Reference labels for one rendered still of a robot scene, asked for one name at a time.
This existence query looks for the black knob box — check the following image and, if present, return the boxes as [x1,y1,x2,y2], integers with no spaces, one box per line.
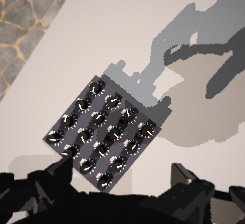
[42,75,161,193]

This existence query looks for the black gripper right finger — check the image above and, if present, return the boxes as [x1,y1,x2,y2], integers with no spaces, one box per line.
[137,163,245,224]

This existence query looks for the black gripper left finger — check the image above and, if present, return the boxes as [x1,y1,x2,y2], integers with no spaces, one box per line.
[0,157,95,224]

